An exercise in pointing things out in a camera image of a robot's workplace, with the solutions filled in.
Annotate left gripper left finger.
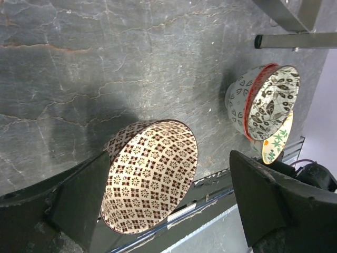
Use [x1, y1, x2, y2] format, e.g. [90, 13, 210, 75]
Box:
[1, 151, 110, 252]

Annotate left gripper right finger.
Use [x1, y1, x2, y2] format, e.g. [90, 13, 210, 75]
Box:
[230, 150, 336, 252]

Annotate brown cross patterned bowl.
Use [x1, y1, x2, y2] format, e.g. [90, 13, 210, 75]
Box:
[100, 119, 198, 235]

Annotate stainless steel dish rack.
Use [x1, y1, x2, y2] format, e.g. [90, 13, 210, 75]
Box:
[254, 1, 336, 52]

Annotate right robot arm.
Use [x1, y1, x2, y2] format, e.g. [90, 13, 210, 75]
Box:
[267, 159, 336, 193]

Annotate yellow floral bowl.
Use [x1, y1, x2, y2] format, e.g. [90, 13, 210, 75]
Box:
[250, 110, 293, 164]

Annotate black leaf patterned bowl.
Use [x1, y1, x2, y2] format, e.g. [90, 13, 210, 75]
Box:
[224, 63, 300, 141]

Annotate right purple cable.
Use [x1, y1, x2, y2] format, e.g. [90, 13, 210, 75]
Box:
[289, 158, 318, 168]

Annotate aluminium frame rail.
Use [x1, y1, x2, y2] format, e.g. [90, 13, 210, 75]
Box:
[160, 135, 306, 253]

